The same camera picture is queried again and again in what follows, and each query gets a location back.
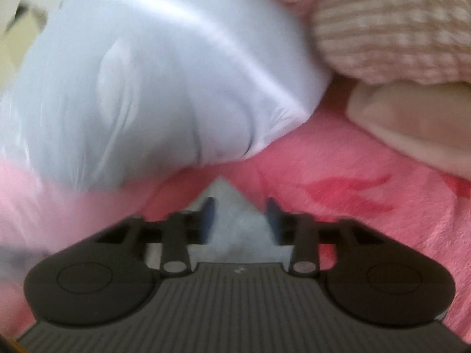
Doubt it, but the grey hoodie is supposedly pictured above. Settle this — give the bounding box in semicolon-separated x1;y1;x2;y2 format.
189;176;295;265

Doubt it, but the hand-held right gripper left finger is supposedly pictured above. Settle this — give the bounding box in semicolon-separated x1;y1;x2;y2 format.
96;198;215;276

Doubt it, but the pink grey floral duvet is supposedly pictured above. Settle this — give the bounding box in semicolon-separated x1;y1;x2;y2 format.
0;0;334;262

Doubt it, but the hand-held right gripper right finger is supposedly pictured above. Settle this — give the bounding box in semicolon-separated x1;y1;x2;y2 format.
267;199;372;276

